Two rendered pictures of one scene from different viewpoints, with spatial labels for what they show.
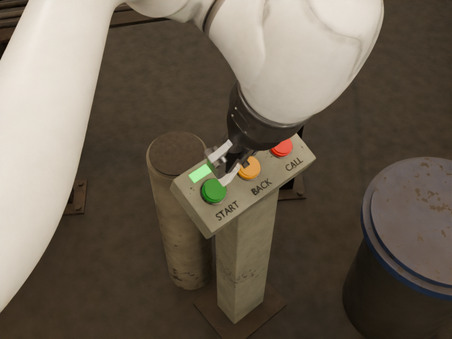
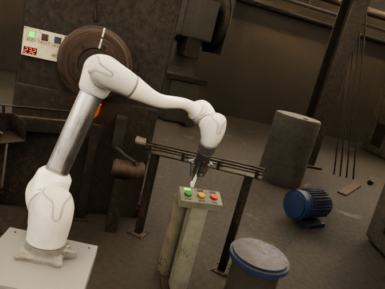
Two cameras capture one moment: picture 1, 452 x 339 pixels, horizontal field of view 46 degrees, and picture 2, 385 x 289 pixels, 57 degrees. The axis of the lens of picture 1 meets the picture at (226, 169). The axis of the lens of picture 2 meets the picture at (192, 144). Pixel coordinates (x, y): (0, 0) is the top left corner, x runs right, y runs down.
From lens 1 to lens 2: 1.38 m
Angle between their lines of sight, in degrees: 44
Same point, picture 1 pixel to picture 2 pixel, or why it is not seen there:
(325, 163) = not seen: hidden behind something
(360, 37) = (218, 122)
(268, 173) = (205, 199)
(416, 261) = (240, 253)
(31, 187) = (165, 98)
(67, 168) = (169, 102)
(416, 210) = (251, 247)
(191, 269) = (167, 257)
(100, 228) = (143, 245)
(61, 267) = (122, 246)
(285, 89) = (205, 131)
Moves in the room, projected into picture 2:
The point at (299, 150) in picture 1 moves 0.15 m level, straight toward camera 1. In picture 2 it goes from (219, 201) to (202, 206)
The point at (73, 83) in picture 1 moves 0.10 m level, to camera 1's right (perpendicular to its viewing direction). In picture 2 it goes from (174, 100) to (193, 106)
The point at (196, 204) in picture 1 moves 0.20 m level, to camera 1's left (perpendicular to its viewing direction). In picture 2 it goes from (181, 193) to (150, 180)
